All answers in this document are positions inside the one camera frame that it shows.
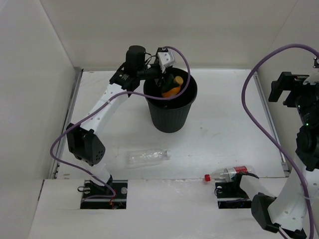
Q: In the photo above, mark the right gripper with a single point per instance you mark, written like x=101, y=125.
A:
x=285, y=82

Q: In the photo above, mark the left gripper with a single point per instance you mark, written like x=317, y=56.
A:
x=161, y=77

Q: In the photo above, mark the orange juice bottle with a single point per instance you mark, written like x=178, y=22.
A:
x=174, y=91

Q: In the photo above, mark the clear plastic bottle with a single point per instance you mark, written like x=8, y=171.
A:
x=148, y=157

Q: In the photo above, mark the red cap soda bottle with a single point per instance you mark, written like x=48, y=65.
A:
x=227, y=175

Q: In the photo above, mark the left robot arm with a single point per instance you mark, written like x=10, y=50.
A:
x=82, y=137

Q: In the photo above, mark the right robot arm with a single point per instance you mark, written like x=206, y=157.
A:
x=241, y=188

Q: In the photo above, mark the black plastic bin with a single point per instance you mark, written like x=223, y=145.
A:
x=170, y=116

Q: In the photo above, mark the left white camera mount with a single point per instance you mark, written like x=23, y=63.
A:
x=166, y=58

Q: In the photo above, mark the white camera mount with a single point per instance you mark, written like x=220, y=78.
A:
x=314, y=78
x=166, y=58

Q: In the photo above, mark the right aluminium rail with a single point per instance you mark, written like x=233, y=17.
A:
x=273, y=132

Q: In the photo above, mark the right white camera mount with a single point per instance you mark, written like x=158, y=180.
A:
x=314, y=78

